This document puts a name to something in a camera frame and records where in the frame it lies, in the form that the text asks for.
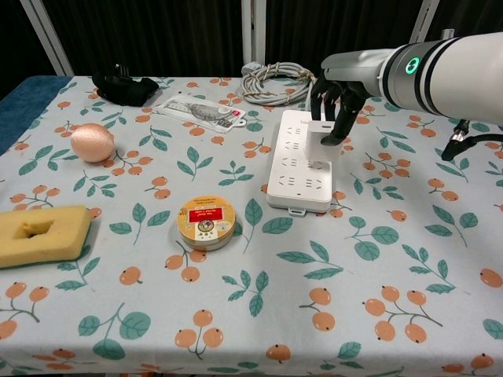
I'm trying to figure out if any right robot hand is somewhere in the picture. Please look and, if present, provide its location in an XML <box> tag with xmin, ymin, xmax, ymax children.
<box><xmin>310</xmin><ymin>48</ymin><xmax>389</xmax><ymax>148</ymax></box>

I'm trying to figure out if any white plug adapter cube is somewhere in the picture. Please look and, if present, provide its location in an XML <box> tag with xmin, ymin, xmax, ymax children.
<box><xmin>303</xmin><ymin>120</ymin><xmax>343</xmax><ymax>164</ymax></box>

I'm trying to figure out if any white power strip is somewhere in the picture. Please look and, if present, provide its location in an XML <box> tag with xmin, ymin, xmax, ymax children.
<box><xmin>266</xmin><ymin>109</ymin><xmax>335</xmax><ymax>218</ymax></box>

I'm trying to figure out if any fish print package card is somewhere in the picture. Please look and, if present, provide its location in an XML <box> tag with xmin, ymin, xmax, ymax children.
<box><xmin>150</xmin><ymin>93</ymin><xmax>248</xmax><ymax>135</ymax></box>

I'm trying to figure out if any black pleated curtain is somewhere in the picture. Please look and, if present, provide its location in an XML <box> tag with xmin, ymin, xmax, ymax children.
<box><xmin>0</xmin><ymin>0</ymin><xmax>503</xmax><ymax>101</ymax></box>

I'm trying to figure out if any round yellow tin red label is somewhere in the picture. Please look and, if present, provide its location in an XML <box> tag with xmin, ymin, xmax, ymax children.
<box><xmin>175</xmin><ymin>196</ymin><xmax>237</xmax><ymax>253</ymax></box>

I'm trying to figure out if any black fabric glove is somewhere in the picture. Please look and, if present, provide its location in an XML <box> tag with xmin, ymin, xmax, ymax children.
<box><xmin>92</xmin><ymin>63</ymin><xmax>160</xmax><ymax>108</ymax></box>

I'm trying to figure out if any fruit and leaf tablecloth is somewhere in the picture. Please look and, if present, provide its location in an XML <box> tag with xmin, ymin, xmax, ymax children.
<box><xmin>0</xmin><ymin>75</ymin><xmax>503</xmax><ymax>377</ymax></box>

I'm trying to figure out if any copper pink egg ball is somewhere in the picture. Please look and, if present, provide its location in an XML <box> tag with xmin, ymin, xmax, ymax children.
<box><xmin>70</xmin><ymin>122</ymin><xmax>116</xmax><ymax>163</ymax></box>

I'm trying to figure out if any yellow sponge with hole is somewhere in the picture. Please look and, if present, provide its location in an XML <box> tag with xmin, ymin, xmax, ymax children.
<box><xmin>0</xmin><ymin>204</ymin><xmax>93</xmax><ymax>270</ymax></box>

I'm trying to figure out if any white slanted frame post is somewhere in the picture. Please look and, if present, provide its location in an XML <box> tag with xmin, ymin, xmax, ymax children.
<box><xmin>408</xmin><ymin>0</ymin><xmax>441</xmax><ymax>46</ymax></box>
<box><xmin>22</xmin><ymin>0</ymin><xmax>75</xmax><ymax>77</ymax></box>

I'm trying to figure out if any grey coiled power cable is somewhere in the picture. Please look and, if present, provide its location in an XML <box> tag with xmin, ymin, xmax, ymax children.
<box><xmin>240</xmin><ymin>61</ymin><xmax>325</xmax><ymax>113</ymax></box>

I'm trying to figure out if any white upright frame post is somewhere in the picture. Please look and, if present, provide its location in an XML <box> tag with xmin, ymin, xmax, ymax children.
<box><xmin>240</xmin><ymin>0</ymin><xmax>269</xmax><ymax>72</ymax></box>

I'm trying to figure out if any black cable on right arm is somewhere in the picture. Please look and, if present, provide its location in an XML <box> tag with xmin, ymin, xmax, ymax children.
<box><xmin>441</xmin><ymin>117</ymin><xmax>503</xmax><ymax>163</ymax></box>

